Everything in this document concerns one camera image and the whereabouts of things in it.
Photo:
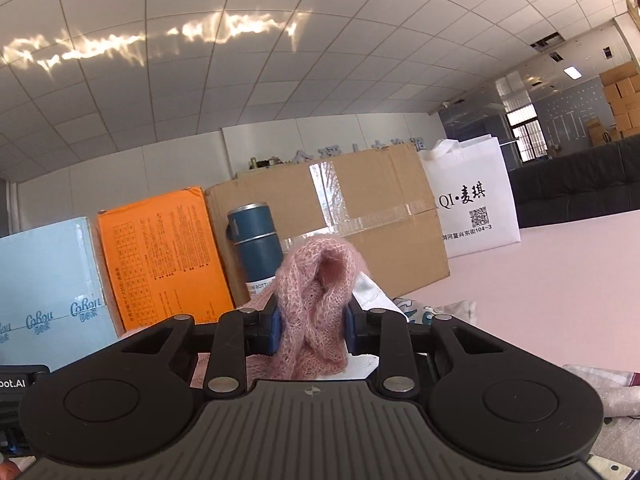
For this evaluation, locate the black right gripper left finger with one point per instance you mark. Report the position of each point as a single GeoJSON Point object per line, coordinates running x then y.
{"type": "Point", "coordinates": [239, 334]}

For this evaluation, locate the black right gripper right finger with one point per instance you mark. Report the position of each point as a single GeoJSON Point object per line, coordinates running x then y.
{"type": "Point", "coordinates": [384, 334]}

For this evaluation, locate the pink knitted sweater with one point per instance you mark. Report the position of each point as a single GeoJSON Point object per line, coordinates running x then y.
{"type": "Point", "coordinates": [312, 286]}

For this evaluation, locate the white t-shirt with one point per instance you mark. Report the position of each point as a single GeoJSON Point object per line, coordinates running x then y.
{"type": "Point", "coordinates": [370, 297]}

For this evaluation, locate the dark blue vacuum bottle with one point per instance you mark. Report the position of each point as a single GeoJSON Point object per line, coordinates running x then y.
{"type": "Point", "coordinates": [253, 234]}

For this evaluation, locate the orange cardboard box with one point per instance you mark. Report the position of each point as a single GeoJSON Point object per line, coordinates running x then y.
{"type": "Point", "coordinates": [162, 260]}

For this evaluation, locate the brown cardboard box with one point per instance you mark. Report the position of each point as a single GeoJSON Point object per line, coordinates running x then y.
{"type": "Point", "coordinates": [378, 200]}

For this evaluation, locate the white shopping bag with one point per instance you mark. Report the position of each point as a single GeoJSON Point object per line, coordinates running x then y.
{"type": "Point", "coordinates": [473, 195]}

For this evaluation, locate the light blue cardboard box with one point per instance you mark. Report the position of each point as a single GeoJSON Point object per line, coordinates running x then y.
{"type": "Point", "coordinates": [57, 304]}

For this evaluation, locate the cartoon patterned grey bedsheet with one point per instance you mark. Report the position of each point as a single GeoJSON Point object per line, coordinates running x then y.
{"type": "Point", "coordinates": [615, 454]}

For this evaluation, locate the black sofa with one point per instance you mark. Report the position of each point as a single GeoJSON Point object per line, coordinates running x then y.
{"type": "Point", "coordinates": [589, 184]}

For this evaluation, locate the stacked brown cartons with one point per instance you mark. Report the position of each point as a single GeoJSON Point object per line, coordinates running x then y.
{"type": "Point", "coordinates": [621, 92]}

